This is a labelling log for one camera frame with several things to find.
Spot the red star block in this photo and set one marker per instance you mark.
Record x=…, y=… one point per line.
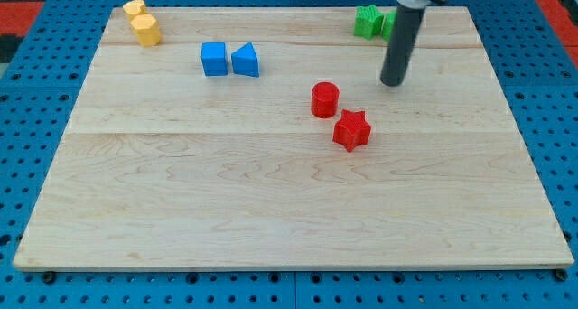
x=352, y=129

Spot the green star block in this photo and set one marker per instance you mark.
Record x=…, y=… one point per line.
x=368, y=22

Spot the light wooden board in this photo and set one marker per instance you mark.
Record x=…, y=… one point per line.
x=162, y=168

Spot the red cylinder block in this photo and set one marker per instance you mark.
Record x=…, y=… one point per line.
x=325, y=99

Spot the blue triangle block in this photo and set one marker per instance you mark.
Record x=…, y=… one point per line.
x=245, y=61

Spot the blue cube block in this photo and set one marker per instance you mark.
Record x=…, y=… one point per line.
x=214, y=58

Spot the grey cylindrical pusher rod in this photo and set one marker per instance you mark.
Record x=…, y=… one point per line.
x=401, y=45

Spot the green block behind rod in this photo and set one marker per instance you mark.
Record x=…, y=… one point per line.
x=388, y=25

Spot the yellow hexagon block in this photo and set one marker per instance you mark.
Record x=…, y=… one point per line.
x=146, y=30

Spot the yellow rounded block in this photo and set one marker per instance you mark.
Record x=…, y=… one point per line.
x=134, y=8

